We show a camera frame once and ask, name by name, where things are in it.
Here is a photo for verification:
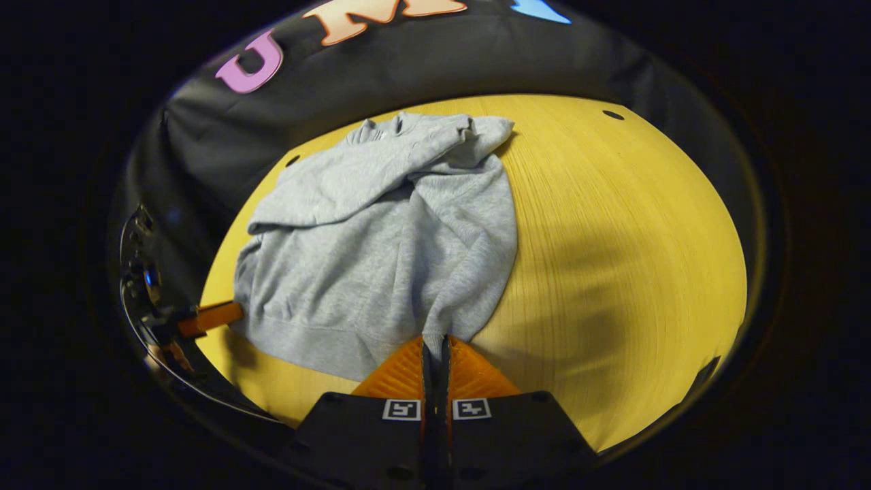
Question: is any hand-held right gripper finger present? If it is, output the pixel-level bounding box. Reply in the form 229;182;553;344
435;333;599;490
289;335;436;490

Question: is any grey sweatshirt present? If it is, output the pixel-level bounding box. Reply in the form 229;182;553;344
231;111;519;383

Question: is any black backdrop cloth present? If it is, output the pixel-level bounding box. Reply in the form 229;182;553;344
116;0;763;287

